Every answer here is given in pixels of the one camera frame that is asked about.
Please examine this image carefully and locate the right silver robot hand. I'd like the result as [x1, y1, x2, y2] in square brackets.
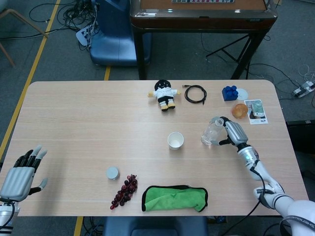
[211, 116, 249, 148]

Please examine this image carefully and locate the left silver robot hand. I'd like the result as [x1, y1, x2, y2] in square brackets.
[0, 144, 49, 203]

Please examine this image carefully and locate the clear plastic bottle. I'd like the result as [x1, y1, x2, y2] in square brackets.
[201, 116, 226, 146]

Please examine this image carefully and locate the small white paper cup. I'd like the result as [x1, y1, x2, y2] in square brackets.
[167, 132, 185, 151]

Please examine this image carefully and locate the printed photo card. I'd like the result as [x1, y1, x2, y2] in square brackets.
[244, 99, 268, 125]

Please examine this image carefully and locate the blue toy building block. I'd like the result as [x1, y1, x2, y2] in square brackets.
[221, 85, 239, 102]

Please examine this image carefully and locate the white round disc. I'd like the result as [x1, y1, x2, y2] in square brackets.
[236, 88, 249, 100]

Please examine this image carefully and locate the black box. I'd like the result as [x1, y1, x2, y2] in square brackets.
[285, 119, 315, 153]

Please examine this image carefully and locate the grey floor power strip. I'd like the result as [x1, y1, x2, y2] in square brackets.
[292, 81, 315, 97]

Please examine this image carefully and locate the black tripod stand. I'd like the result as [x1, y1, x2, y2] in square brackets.
[206, 34, 252, 65]

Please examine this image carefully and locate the black-haired plush doll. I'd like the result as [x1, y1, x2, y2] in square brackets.
[147, 79, 182, 112]

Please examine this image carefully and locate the green black-edged microfiber cloth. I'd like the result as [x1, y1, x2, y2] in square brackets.
[141, 184, 209, 212]

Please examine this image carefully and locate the small grey round lid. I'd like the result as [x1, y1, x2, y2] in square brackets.
[106, 166, 121, 181]

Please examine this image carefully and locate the dark red grape bunch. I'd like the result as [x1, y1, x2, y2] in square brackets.
[110, 174, 138, 211]

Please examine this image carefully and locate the brown mahjong table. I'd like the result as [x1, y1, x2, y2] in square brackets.
[129, 0, 278, 81]

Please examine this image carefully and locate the dark blue padded seat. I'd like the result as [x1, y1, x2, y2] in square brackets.
[102, 216, 209, 236]

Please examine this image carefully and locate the face-up mahjong tile row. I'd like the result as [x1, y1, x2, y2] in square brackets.
[171, 0, 234, 4]

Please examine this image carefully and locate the white power strip with plugs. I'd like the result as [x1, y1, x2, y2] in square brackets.
[75, 24, 95, 47]

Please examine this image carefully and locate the white wooden-legged chair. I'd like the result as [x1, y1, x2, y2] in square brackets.
[0, 8, 49, 67]

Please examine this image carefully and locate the coiled black cable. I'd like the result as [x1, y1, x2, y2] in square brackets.
[181, 84, 207, 106]

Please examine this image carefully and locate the black floor cable bundle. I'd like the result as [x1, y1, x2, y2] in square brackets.
[29, 0, 99, 51]

